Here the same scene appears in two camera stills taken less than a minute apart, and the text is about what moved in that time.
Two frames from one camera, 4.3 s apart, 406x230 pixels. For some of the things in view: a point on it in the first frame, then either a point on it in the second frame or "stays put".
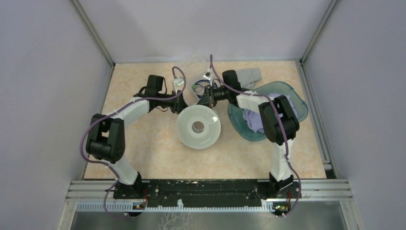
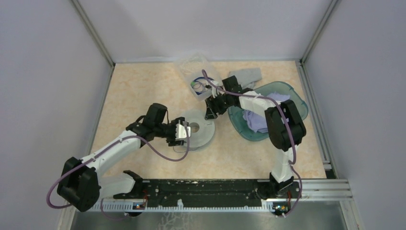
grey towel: x=247 y=77 stays put
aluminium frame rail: x=105 y=189 stays put
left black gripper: x=179 y=105 -> x=173 y=141
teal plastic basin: x=235 y=113 stays put
